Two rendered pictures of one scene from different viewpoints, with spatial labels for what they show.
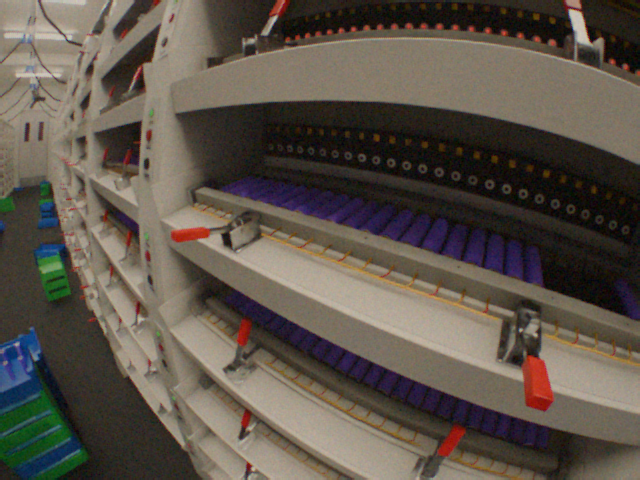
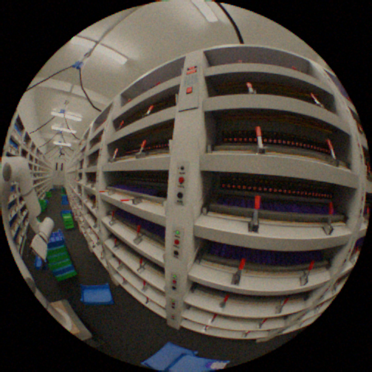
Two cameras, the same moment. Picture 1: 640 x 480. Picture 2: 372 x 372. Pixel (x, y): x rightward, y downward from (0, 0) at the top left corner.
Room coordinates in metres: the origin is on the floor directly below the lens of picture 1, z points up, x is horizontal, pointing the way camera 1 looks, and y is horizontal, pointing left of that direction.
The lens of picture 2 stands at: (-0.32, -0.32, 1.04)
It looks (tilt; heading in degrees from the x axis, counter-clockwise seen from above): 2 degrees down; 356
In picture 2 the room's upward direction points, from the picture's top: 5 degrees clockwise
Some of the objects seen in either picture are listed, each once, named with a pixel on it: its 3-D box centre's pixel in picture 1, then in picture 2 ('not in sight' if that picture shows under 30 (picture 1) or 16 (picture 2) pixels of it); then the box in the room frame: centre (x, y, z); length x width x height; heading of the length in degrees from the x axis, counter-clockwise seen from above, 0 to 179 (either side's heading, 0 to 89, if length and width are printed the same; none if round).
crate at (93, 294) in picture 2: not in sight; (95, 294); (0.10, 0.35, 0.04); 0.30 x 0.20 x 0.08; 125
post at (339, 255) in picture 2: not in sight; (340, 238); (-0.30, -0.98, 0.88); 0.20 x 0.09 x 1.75; 149
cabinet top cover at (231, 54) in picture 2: not in sight; (154, 82); (0.25, -0.08, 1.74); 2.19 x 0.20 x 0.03; 59
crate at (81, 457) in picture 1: (48, 450); (63, 270); (0.14, 0.87, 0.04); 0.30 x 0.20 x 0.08; 155
